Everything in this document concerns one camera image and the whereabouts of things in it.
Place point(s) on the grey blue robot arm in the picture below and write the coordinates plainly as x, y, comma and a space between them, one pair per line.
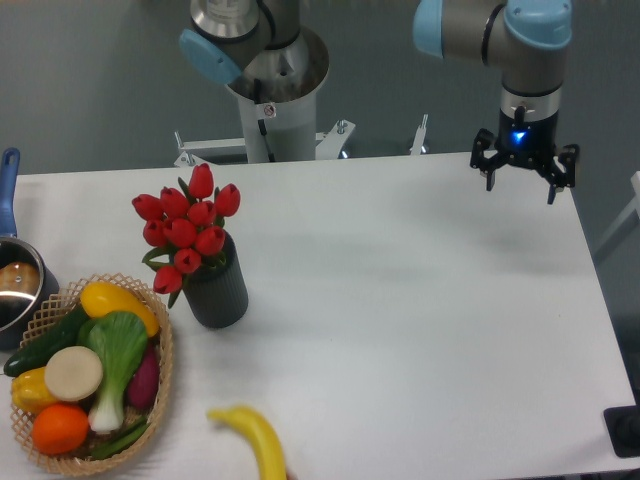
526, 40

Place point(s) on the yellow banana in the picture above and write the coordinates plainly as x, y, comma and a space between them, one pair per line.
265, 444

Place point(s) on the black device at table edge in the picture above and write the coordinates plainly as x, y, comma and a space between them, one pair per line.
623, 429

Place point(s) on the orange fruit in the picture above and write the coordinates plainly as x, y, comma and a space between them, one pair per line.
59, 429

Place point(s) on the green bean pods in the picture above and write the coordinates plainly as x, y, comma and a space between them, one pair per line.
122, 441

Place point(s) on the green bok choy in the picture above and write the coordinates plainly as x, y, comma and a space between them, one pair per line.
119, 339

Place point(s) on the yellow squash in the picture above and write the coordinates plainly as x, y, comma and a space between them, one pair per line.
100, 298

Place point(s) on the woven wicker basket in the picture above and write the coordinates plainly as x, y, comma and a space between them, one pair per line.
78, 462

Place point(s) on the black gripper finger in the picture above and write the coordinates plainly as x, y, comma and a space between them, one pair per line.
489, 153
559, 170

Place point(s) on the green cucumber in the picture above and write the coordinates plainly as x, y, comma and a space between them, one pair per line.
39, 351

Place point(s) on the red tulip bouquet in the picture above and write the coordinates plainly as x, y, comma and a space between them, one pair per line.
185, 228

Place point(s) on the white frame at right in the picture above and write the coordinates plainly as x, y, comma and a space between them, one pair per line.
621, 227

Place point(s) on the beige round disc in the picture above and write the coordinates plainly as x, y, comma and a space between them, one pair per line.
73, 373

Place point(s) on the yellow bell pepper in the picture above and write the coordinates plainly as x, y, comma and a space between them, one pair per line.
30, 392

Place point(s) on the purple sweet potato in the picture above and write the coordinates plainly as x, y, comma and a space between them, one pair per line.
142, 388

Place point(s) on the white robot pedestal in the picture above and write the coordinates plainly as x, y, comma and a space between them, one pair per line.
276, 96

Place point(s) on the blue handled saucepan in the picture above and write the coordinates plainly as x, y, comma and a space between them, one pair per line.
26, 281

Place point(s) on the dark grey ribbed vase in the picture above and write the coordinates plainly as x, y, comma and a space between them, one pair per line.
218, 296

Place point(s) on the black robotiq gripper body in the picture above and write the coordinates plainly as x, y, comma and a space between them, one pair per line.
527, 144

